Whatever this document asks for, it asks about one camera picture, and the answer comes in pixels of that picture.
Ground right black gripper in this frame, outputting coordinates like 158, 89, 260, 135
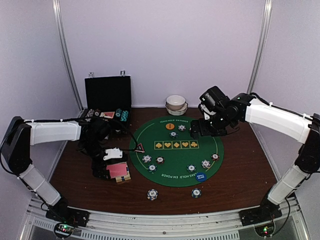
190, 110, 235, 139

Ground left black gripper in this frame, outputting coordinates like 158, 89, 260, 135
80, 139, 112, 181

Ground red-backed card deck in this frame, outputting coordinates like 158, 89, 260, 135
106, 162, 128, 179

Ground white blue chip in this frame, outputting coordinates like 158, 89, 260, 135
177, 124, 187, 132

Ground green blue chip top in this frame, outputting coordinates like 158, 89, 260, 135
169, 131, 179, 139

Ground red black all-in triangle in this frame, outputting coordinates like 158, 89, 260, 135
134, 143, 146, 153

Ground orange round button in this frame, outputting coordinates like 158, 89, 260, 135
165, 123, 175, 130

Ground blue tan ten chip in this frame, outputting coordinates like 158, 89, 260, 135
142, 154, 152, 163

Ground green blue chip bottom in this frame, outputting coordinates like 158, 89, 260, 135
186, 164, 197, 173

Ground blue small blind button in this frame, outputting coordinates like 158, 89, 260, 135
195, 172, 207, 182

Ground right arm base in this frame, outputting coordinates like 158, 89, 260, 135
239, 206, 283, 226

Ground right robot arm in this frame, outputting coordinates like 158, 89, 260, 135
190, 90, 320, 221

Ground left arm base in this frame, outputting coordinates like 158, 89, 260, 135
45, 207, 90, 227

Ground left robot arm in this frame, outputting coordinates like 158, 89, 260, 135
0, 116, 124, 222

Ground gold blue card box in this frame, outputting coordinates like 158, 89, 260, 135
115, 165, 131, 184

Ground white lower bowl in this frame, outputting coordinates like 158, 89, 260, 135
165, 102, 188, 116

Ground white ceramic bowl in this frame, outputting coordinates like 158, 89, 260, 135
166, 95, 186, 111

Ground card pack in case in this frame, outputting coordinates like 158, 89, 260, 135
100, 111, 115, 119

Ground tan blue chips in case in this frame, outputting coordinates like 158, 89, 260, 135
84, 109, 95, 122

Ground brown chips in case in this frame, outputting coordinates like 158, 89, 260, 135
94, 109, 101, 117

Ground green blue chips in case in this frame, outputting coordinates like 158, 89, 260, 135
115, 108, 123, 118

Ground teal chips in case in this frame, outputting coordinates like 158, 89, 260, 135
120, 110, 129, 122

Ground round green poker mat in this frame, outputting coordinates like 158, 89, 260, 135
129, 116, 225, 188

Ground blue tan chip stack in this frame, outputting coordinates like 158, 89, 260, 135
147, 189, 159, 201

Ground black poker chip case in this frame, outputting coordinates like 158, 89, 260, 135
81, 75, 132, 135

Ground green blue chip stack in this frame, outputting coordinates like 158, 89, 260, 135
191, 188, 202, 199

